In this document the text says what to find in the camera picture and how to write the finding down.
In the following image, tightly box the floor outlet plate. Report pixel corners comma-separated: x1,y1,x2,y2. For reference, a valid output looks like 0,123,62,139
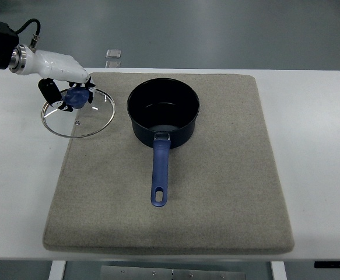
105,60,121,68
106,49,121,58

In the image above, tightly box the white right table leg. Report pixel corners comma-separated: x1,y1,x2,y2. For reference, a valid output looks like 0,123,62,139
271,261,288,280

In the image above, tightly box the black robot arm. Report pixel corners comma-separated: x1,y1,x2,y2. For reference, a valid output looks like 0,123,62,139
0,18,41,75

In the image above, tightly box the black table control panel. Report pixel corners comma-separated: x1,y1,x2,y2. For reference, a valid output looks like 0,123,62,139
314,261,340,269

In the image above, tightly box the white left table leg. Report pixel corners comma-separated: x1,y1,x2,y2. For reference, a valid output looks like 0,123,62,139
48,261,66,280

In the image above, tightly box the upper floor outlet plate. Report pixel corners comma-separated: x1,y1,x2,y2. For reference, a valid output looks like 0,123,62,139
106,49,121,58

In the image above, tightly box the metal base plate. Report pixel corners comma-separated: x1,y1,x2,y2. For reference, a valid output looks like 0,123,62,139
100,265,246,280

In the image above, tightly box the lower floor outlet plate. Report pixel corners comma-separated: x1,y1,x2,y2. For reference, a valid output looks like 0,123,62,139
105,60,121,68

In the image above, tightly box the beige fabric mat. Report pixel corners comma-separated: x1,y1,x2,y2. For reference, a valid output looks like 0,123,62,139
43,72,295,255

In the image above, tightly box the white table leg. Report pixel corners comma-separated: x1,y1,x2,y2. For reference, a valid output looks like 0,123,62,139
271,261,288,280
48,261,66,280

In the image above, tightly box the dark blue saucepan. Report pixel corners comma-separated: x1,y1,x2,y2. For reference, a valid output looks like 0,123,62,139
127,78,200,207

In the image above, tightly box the glass lid blue knob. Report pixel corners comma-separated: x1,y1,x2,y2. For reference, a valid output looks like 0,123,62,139
41,89,115,139

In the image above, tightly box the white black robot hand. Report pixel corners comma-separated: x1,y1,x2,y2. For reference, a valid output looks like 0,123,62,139
9,45,96,111

